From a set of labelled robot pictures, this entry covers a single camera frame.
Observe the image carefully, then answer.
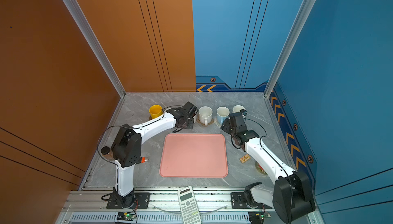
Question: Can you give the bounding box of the white mug blue handle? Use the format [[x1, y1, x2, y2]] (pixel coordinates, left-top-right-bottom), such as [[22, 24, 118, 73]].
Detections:
[[216, 106, 230, 124]]

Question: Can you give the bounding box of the yellow mug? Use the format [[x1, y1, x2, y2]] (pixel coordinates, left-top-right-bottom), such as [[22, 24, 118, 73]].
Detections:
[[149, 105, 163, 119]]

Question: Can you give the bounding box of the multicolour woven round coaster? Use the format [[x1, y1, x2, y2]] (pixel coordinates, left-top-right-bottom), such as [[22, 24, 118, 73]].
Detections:
[[214, 117, 222, 127]]

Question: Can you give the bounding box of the cork paw print coaster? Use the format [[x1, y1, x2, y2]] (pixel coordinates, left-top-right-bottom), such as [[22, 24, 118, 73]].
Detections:
[[196, 117, 214, 127]]

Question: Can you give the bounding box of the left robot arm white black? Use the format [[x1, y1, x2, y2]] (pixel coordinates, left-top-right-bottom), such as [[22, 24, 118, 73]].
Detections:
[[110, 102, 198, 209]]

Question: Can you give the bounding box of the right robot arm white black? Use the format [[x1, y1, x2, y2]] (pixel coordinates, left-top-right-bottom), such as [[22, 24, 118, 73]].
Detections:
[[221, 113, 316, 224]]

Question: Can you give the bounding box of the pink tray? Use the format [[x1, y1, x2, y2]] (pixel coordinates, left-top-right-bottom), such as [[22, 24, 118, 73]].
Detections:
[[159, 134, 228, 178]]

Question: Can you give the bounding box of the small wooden block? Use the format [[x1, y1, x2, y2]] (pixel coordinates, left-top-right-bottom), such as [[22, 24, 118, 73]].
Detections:
[[239, 154, 251, 164]]

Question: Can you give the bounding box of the red round tin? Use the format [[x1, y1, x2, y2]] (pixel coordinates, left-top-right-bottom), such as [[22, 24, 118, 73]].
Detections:
[[255, 162, 267, 175]]

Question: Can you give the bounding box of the orange black utility knife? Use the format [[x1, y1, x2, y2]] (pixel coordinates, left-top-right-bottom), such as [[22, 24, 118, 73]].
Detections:
[[139, 157, 148, 164]]

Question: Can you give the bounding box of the brown spice jar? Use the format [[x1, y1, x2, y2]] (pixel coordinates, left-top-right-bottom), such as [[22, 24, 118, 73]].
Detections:
[[100, 146, 114, 161]]

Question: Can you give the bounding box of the white calculator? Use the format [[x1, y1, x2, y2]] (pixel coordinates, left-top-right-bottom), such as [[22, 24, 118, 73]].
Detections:
[[177, 186, 202, 224]]

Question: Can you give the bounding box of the right circuit board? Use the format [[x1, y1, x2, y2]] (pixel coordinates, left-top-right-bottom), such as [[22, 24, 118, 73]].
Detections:
[[248, 212, 271, 224]]

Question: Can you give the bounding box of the circuit board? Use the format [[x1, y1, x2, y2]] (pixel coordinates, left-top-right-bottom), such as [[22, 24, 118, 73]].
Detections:
[[116, 212, 138, 224], [248, 212, 271, 224]]

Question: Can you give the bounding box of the left circuit board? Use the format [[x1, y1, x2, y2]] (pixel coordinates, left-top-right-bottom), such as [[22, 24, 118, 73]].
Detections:
[[116, 212, 138, 224]]

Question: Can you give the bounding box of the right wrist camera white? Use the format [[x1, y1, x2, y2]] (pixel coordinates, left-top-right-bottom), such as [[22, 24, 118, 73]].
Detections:
[[240, 109, 247, 118]]

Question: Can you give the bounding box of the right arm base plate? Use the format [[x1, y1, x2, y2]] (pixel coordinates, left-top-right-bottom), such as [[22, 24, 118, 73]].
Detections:
[[230, 191, 272, 209]]

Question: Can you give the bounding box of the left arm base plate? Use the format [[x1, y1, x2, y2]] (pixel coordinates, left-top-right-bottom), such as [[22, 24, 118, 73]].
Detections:
[[106, 192, 150, 210]]

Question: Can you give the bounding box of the aluminium front rail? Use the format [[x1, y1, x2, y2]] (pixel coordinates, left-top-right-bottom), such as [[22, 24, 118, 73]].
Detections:
[[56, 186, 282, 224]]

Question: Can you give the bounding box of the aluminium frame post left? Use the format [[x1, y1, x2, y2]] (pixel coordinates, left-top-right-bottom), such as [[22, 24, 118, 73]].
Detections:
[[62, 0, 126, 98]]

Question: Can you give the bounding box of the aluminium frame post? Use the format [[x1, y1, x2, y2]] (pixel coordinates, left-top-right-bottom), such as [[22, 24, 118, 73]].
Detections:
[[62, 0, 126, 98], [264, 0, 316, 98]]

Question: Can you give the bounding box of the aluminium frame post right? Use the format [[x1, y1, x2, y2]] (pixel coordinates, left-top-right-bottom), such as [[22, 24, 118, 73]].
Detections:
[[264, 0, 316, 98]]

